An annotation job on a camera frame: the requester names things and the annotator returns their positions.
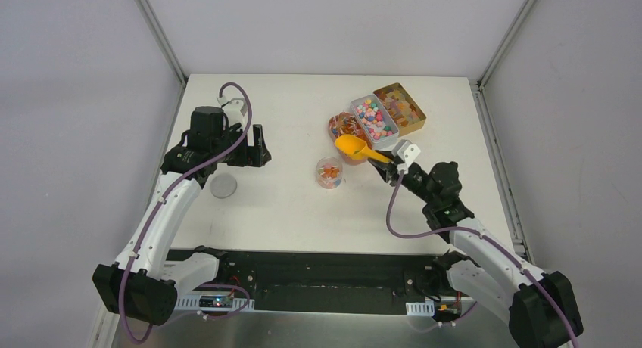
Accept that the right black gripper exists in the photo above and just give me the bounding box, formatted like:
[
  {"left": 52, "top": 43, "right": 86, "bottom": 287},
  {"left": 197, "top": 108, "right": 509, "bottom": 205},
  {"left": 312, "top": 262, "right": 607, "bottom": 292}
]
[{"left": 369, "top": 151, "right": 438, "bottom": 207}]

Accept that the yellow plastic scoop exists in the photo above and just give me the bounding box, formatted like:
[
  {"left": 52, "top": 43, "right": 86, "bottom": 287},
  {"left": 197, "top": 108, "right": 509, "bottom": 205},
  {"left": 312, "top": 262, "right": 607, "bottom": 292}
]
[{"left": 334, "top": 134, "right": 391, "bottom": 165}]

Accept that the clear plastic jar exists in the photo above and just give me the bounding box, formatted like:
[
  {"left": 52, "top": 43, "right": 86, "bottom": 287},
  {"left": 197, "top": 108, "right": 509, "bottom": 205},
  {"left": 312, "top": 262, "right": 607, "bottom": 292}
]
[{"left": 316, "top": 157, "right": 343, "bottom": 189}]

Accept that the orange tray of lollipops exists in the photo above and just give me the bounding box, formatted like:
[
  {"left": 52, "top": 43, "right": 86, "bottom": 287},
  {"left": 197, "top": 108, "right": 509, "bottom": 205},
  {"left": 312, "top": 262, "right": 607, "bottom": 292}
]
[{"left": 328, "top": 112, "right": 371, "bottom": 146}]

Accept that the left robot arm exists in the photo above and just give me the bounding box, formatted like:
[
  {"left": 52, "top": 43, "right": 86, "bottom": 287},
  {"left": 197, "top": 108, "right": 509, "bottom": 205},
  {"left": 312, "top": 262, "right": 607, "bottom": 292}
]
[{"left": 92, "top": 106, "right": 271, "bottom": 326}]

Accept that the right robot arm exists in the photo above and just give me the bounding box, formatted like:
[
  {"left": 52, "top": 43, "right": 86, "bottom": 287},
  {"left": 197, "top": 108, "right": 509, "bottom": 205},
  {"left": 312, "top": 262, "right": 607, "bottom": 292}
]
[{"left": 369, "top": 152, "right": 584, "bottom": 347}]

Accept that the white tray of star candies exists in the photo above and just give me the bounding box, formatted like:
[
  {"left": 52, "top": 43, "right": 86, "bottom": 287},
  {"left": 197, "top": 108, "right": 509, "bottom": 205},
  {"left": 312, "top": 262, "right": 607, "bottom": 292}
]
[{"left": 350, "top": 94, "right": 400, "bottom": 151}]

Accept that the gold tray of gummies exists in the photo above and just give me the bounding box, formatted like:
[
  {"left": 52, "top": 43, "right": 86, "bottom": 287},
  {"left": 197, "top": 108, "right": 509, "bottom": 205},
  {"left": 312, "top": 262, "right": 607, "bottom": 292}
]
[{"left": 373, "top": 82, "right": 426, "bottom": 136}]

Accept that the clear jar lid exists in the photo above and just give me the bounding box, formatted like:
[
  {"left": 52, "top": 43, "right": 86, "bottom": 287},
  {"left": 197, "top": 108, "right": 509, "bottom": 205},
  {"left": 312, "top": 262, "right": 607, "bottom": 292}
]
[{"left": 210, "top": 172, "right": 238, "bottom": 199}]

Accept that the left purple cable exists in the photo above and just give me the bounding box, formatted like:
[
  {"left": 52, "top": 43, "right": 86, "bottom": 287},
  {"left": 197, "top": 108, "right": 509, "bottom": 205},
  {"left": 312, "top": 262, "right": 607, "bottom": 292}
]
[{"left": 117, "top": 82, "right": 254, "bottom": 345}]

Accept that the purple cable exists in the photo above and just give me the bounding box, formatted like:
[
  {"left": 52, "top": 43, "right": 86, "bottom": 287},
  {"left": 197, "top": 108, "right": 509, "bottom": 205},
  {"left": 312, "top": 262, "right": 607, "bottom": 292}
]
[
  {"left": 385, "top": 172, "right": 583, "bottom": 348},
  {"left": 117, "top": 82, "right": 254, "bottom": 345}
]

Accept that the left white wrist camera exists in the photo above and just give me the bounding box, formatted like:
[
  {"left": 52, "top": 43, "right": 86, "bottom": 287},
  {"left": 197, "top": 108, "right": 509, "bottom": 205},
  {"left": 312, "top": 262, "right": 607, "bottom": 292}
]
[{"left": 217, "top": 97, "right": 248, "bottom": 128}]

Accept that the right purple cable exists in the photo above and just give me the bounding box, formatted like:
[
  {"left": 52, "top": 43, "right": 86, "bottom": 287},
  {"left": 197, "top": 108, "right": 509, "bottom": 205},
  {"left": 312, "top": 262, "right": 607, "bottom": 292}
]
[{"left": 385, "top": 172, "right": 583, "bottom": 348}]

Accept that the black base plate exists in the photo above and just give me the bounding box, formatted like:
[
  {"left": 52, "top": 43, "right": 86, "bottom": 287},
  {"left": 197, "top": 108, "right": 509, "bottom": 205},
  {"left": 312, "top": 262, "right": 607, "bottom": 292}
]
[{"left": 168, "top": 247, "right": 466, "bottom": 322}]

